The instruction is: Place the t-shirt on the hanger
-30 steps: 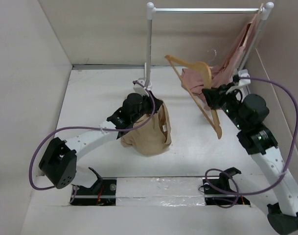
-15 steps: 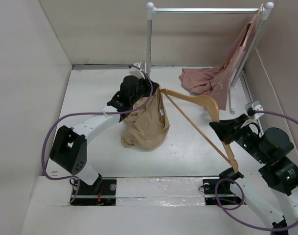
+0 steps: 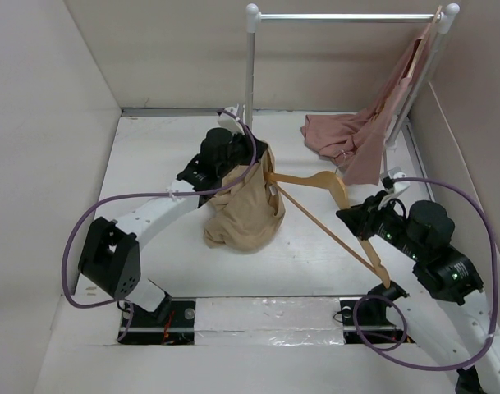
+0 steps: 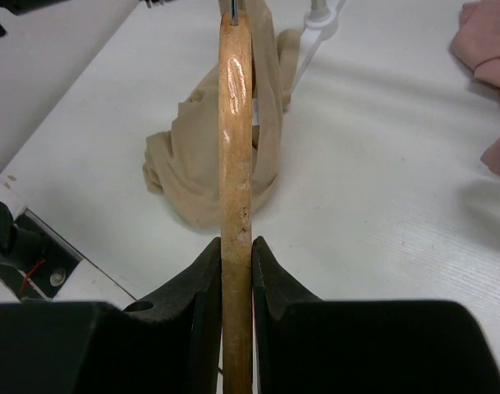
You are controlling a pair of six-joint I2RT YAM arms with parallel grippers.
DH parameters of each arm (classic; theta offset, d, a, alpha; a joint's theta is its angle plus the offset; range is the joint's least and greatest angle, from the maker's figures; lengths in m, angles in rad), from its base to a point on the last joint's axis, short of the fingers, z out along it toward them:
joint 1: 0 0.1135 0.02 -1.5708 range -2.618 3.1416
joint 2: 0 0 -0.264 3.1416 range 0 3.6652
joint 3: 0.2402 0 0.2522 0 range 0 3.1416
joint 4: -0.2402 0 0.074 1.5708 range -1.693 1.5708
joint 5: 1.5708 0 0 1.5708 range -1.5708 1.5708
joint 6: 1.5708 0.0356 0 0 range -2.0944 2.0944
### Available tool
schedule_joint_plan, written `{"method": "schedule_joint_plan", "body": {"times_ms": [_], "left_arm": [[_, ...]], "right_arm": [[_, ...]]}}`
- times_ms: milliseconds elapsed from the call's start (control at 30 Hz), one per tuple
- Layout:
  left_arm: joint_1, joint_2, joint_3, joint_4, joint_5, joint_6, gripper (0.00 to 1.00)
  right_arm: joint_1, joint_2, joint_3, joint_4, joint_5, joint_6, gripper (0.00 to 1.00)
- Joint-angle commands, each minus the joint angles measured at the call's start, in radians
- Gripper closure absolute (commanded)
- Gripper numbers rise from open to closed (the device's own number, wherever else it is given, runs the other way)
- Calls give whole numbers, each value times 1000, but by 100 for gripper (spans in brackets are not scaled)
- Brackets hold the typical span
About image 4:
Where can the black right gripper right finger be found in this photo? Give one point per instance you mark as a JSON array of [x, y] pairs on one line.
[[276, 293]]

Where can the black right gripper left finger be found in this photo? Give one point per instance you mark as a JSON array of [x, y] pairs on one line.
[[179, 341]]

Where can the beige t shirt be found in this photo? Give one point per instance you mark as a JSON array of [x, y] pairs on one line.
[[182, 163]]

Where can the wooden hanger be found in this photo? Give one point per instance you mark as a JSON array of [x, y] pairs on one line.
[[235, 163]]

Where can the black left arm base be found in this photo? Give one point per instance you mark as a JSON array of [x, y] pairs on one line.
[[34, 263]]

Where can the pink t shirt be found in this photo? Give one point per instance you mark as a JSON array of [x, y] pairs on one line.
[[477, 42]]

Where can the white clothes rack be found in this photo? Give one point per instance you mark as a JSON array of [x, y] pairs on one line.
[[320, 24]]

